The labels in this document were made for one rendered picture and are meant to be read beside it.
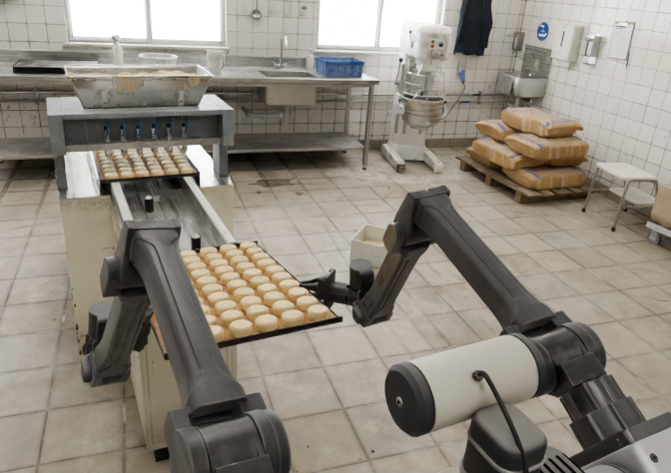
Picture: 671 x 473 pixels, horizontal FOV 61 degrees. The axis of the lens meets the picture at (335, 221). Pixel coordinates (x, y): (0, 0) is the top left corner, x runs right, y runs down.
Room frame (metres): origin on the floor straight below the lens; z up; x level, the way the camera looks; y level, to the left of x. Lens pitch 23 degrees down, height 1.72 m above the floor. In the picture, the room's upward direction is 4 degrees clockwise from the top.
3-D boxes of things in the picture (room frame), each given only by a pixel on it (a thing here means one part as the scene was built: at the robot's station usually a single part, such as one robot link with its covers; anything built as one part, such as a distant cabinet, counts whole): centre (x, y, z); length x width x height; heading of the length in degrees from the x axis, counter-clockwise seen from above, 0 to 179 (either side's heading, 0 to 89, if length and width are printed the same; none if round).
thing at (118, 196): (2.43, 1.04, 0.87); 2.01 x 0.03 x 0.07; 27
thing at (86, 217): (2.82, 1.08, 0.42); 1.28 x 0.72 x 0.84; 27
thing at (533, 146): (5.10, -1.89, 0.47); 0.72 x 0.42 x 0.17; 116
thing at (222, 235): (2.57, 0.79, 0.87); 2.01 x 0.03 x 0.07; 27
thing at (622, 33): (5.39, -2.44, 1.37); 0.27 x 0.02 x 0.40; 20
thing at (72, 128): (2.40, 0.86, 1.01); 0.72 x 0.33 x 0.34; 117
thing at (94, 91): (2.40, 0.86, 1.25); 0.56 x 0.29 x 0.14; 117
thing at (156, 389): (1.95, 0.63, 0.45); 0.70 x 0.34 x 0.90; 27
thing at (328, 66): (5.64, 0.07, 0.95); 0.40 x 0.30 x 0.14; 113
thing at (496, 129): (5.62, -1.73, 0.47); 0.72 x 0.42 x 0.17; 111
